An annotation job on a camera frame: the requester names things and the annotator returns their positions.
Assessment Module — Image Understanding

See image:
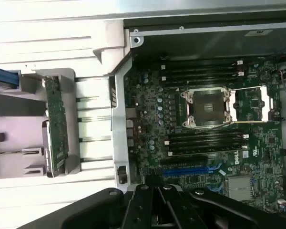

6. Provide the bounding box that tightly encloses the silver chipset heat sink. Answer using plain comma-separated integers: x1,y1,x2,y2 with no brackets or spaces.
227,176,255,202

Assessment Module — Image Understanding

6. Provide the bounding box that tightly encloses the blue expansion slot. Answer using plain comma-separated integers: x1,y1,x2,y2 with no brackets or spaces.
162,166,210,175

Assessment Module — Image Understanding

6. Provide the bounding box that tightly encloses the green motherboard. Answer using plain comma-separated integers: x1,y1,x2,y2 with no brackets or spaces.
123,59,286,213

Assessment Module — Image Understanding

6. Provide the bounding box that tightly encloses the cpu socket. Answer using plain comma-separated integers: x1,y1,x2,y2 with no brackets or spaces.
180,87,234,127

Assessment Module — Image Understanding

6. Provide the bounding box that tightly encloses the grey parts rack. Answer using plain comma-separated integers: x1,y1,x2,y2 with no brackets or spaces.
0,64,81,179

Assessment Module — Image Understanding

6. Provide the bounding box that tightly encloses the hard disk blue caddy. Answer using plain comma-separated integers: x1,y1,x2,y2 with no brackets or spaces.
0,64,22,91

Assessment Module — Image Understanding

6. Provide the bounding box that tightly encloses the open black pc case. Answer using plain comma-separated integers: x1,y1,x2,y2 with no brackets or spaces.
92,18,286,217

